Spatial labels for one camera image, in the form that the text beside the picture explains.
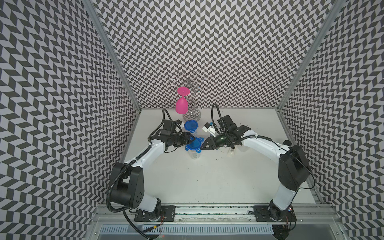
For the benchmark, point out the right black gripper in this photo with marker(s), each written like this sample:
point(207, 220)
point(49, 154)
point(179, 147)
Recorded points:
point(210, 139)

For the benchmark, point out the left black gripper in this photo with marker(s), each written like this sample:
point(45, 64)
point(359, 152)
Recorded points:
point(186, 138)

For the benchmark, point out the blue lid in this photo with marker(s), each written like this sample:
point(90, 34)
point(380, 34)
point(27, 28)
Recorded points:
point(191, 126)
point(195, 145)

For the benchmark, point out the clear cup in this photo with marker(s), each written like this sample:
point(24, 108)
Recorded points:
point(195, 154)

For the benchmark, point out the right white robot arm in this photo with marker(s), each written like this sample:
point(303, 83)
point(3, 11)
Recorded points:
point(293, 165)

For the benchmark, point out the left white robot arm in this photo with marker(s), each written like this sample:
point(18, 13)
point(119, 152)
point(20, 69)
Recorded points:
point(127, 186)

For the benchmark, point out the chrome glass holder stand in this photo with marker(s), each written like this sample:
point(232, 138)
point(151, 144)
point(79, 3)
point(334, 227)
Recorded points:
point(193, 82)

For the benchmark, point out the pink plastic wine glass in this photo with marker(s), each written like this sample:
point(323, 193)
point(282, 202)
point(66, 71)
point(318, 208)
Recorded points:
point(182, 105)

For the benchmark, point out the green herb spice jar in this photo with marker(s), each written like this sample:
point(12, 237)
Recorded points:
point(287, 143)

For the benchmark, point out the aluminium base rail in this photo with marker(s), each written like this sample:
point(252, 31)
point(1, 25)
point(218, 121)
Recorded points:
point(227, 213)

